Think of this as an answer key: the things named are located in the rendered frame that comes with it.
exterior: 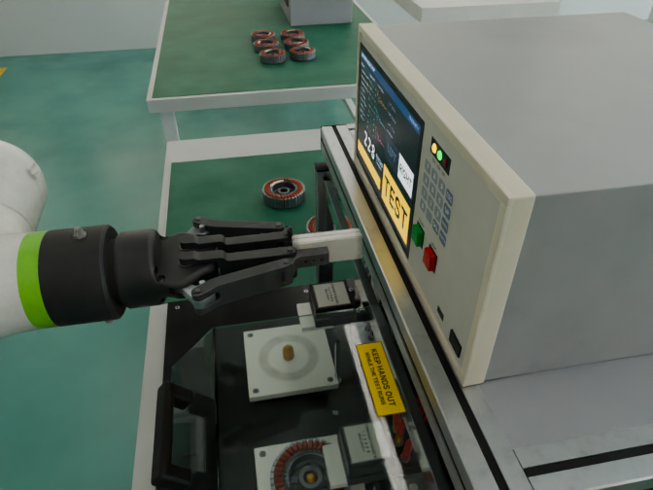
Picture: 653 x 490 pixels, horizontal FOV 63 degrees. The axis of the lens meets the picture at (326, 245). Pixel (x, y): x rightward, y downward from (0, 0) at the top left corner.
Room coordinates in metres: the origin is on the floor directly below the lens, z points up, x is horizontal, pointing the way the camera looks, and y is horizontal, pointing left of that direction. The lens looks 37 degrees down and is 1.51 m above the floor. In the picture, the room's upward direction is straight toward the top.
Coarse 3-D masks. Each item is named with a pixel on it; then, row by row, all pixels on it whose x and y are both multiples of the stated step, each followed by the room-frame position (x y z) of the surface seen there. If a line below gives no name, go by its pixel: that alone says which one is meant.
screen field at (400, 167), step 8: (392, 144) 0.56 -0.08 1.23; (392, 152) 0.56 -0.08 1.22; (392, 160) 0.56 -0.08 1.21; (400, 160) 0.53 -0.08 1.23; (400, 168) 0.53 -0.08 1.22; (408, 168) 0.50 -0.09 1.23; (400, 176) 0.52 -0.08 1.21; (408, 176) 0.50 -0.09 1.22; (408, 184) 0.50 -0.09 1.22; (408, 192) 0.49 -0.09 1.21
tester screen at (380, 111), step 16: (368, 64) 0.68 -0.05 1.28; (368, 80) 0.68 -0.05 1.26; (384, 80) 0.61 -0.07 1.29; (368, 96) 0.67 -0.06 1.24; (384, 96) 0.61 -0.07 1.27; (368, 112) 0.67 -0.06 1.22; (384, 112) 0.60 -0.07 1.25; (400, 112) 0.54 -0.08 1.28; (368, 128) 0.66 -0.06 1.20; (384, 128) 0.60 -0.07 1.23; (400, 128) 0.54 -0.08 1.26; (416, 128) 0.49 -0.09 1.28; (384, 144) 0.59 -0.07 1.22; (400, 144) 0.53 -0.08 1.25; (416, 144) 0.49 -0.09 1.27; (384, 160) 0.59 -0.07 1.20; (416, 160) 0.48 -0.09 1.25
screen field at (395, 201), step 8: (384, 168) 0.58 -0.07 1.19; (384, 176) 0.58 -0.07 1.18; (384, 184) 0.58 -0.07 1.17; (392, 184) 0.55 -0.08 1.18; (384, 192) 0.58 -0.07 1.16; (392, 192) 0.55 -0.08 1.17; (400, 192) 0.52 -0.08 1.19; (384, 200) 0.57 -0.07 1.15; (392, 200) 0.55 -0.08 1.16; (400, 200) 0.52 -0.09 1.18; (392, 208) 0.54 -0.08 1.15; (400, 208) 0.51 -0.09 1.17; (408, 208) 0.49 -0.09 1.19; (392, 216) 0.54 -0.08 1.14; (400, 216) 0.51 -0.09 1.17; (408, 216) 0.49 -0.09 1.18; (400, 224) 0.51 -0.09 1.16; (400, 232) 0.50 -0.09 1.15
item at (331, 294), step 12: (312, 288) 0.66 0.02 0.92; (324, 288) 0.66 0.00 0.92; (336, 288) 0.66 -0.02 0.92; (348, 288) 0.66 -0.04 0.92; (312, 300) 0.64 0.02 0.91; (324, 300) 0.63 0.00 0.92; (336, 300) 0.63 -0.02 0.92; (348, 300) 0.63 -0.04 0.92; (300, 312) 0.64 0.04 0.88; (312, 312) 0.63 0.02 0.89
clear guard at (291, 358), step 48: (240, 336) 0.42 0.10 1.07; (288, 336) 0.42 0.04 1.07; (336, 336) 0.42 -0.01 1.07; (384, 336) 0.42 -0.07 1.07; (192, 384) 0.37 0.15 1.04; (240, 384) 0.35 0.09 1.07; (288, 384) 0.35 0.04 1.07; (336, 384) 0.35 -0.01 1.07; (192, 432) 0.31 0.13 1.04; (240, 432) 0.29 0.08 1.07; (288, 432) 0.29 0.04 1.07; (336, 432) 0.29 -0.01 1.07; (384, 432) 0.29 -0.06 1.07; (192, 480) 0.26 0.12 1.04; (240, 480) 0.25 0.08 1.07; (288, 480) 0.25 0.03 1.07; (336, 480) 0.25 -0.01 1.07; (384, 480) 0.25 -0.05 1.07; (432, 480) 0.25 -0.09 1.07
